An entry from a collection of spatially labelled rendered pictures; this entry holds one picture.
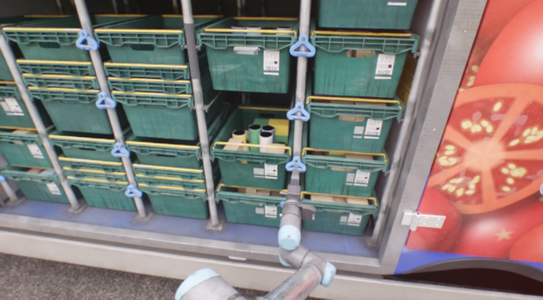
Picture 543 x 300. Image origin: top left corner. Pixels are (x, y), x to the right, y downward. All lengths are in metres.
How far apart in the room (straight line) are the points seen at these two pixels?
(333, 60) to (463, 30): 0.43
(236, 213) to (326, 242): 0.53
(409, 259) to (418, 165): 0.56
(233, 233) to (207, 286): 0.88
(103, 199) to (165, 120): 0.77
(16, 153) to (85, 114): 0.62
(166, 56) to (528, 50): 1.29
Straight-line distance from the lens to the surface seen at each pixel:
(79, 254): 2.20
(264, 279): 1.76
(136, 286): 2.42
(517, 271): 1.82
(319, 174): 1.39
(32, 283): 2.81
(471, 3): 1.05
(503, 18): 1.09
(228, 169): 1.44
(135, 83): 1.39
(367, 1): 1.12
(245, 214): 1.63
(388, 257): 1.57
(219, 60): 1.20
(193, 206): 1.70
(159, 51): 1.29
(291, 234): 0.99
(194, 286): 0.81
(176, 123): 1.40
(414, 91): 1.21
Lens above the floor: 1.89
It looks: 28 degrees down
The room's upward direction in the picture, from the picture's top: straight up
